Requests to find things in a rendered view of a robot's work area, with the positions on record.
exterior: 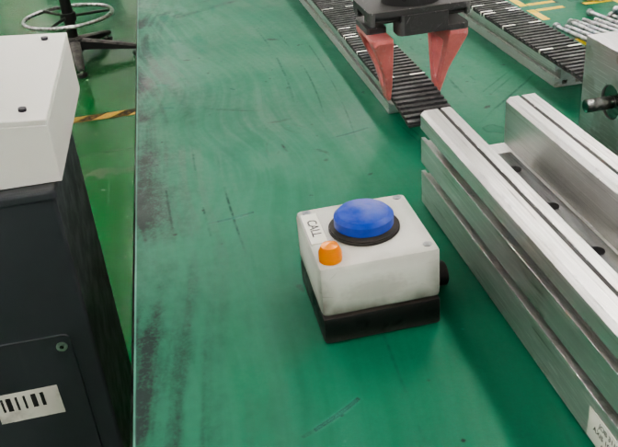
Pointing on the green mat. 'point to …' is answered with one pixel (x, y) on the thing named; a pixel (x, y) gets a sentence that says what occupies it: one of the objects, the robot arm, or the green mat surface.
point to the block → (600, 89)
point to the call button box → (371, 275)
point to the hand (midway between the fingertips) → (411, 86)
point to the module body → (538, 242)
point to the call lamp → (329, 253)
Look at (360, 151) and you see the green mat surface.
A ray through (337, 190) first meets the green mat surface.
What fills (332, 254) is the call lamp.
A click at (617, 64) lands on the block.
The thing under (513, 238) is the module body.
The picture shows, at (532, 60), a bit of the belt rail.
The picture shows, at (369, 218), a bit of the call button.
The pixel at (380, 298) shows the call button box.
